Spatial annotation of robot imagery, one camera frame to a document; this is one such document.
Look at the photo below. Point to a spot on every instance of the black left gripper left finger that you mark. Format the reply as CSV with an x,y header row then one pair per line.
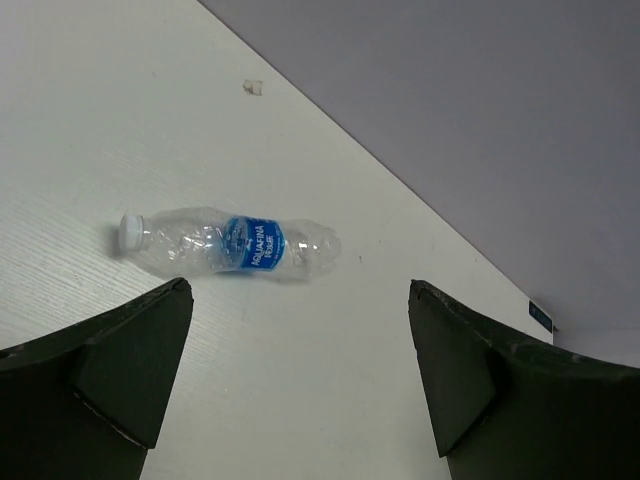
x,y
88,401

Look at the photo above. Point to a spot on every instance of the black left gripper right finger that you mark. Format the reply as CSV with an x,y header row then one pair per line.
x,y
505,405

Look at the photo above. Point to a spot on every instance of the Aquafina bottle white cap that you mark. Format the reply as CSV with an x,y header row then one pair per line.
x,y
200,242

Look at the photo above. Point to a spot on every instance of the blue table edge label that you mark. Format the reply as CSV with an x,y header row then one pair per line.
x,y
540,316

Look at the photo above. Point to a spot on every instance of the small paper scrap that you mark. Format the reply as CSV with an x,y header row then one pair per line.
x,y
253,87

